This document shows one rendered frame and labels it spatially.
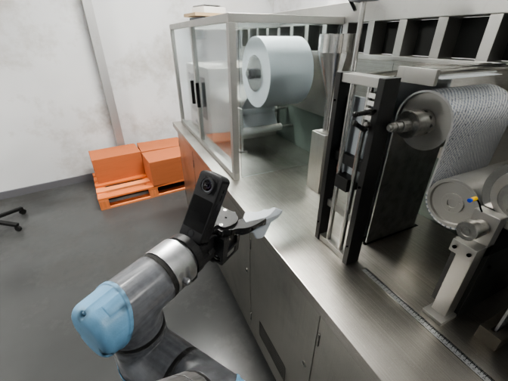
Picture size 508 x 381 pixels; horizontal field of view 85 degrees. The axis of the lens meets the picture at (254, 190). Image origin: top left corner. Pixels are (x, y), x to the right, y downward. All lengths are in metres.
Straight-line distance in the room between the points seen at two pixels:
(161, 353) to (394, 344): 0.54
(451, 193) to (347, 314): 0.39
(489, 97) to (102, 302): 0.90
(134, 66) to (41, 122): 1.13
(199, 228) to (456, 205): 0.60
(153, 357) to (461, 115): 0.76
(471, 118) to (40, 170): 3.76
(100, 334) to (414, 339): 0.67
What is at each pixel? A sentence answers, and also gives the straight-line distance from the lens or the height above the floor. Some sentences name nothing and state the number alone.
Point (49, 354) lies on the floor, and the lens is 2.09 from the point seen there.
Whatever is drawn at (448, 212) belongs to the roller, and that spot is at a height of 1.15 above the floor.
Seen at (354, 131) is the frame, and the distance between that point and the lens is 0.82.
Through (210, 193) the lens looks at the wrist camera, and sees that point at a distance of 0.43.
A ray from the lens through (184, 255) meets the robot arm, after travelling 0.42.
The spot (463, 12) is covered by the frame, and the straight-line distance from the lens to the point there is 1.18.
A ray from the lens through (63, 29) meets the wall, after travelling 3.64.
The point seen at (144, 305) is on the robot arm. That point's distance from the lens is 0.39.
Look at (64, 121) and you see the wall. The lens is 3.72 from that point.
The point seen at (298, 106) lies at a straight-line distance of 1.44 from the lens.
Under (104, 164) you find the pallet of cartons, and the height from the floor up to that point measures 0.34.
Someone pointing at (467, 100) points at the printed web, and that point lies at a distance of 0.83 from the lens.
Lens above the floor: 1.52
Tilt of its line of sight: 29 degrees down
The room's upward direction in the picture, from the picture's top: straight up
